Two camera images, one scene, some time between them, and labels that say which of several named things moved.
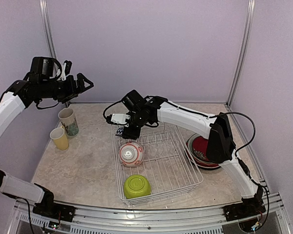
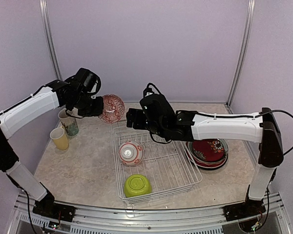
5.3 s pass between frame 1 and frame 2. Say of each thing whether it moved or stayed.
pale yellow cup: stayed
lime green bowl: stayed
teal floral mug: stayed
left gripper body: moved
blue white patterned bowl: moved
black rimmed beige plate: stayed
